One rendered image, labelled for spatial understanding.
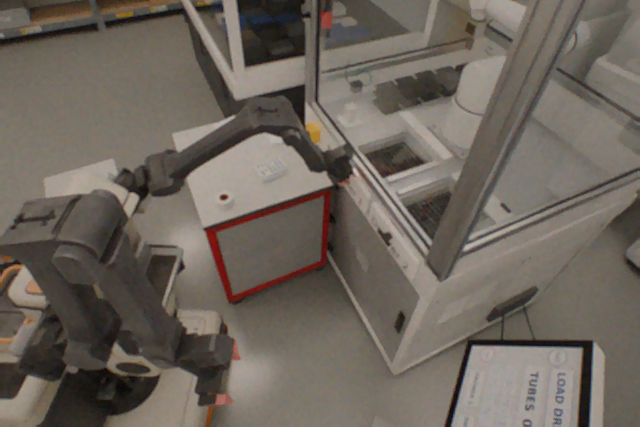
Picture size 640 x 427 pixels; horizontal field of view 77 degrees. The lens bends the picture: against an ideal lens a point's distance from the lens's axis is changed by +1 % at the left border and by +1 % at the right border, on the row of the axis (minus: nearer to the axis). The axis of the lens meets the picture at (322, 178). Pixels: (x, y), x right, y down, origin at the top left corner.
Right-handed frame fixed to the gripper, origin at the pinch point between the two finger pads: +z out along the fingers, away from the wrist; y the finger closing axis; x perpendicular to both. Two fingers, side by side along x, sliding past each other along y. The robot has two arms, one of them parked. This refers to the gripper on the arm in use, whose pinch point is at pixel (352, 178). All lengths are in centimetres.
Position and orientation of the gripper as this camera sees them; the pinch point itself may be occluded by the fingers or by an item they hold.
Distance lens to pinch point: 154.8
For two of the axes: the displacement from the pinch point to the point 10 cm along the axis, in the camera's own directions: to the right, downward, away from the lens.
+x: -4.0, -6.8, 6.2
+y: 7.0, -6.6, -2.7
